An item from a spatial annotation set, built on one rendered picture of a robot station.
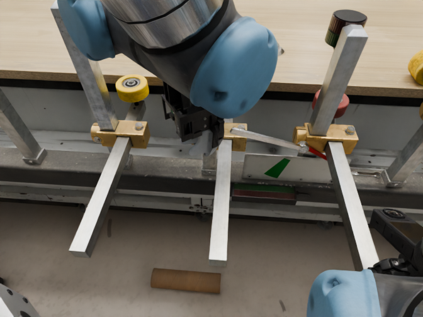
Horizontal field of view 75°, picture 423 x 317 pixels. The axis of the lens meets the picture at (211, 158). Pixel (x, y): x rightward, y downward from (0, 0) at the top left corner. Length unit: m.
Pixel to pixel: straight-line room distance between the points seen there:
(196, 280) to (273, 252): 0.40
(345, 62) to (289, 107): 0.35
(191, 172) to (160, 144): 0.24
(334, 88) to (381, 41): 0.50
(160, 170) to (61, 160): 0.29
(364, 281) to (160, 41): 0.18
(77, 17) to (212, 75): 0.15
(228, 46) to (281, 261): 1.31
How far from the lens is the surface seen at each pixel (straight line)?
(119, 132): 0.71
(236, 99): 0.21
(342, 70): 0.58
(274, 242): 1.47
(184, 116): 0.43
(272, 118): 0.91
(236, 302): 1.35
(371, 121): 1.00
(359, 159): 1.04
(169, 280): 1.31
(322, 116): 0.64
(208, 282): 1.29
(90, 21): 0.29
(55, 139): 1.12
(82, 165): 0.88
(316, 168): 0.76
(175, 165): 0.80
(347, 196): 0.60
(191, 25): 0.18
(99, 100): 0.67
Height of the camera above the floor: 1.31
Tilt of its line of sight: 49 degrees down
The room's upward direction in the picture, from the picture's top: straight up
